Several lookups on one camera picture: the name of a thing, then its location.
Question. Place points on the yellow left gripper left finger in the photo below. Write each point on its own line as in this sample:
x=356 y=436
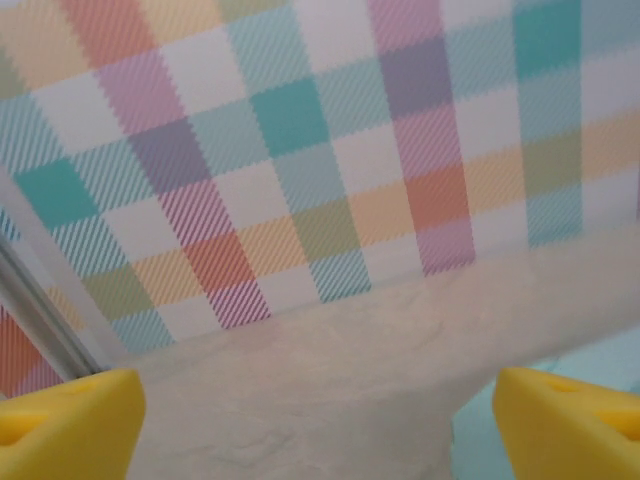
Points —
x=65 y=430

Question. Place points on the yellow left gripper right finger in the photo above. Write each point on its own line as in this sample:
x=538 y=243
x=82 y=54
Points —
x=565 y=435

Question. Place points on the teal paper box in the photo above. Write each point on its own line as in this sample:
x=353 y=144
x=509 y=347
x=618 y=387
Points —
x=472 y=440

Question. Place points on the aluminium frame post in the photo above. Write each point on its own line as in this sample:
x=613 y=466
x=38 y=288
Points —
x=45 y=315

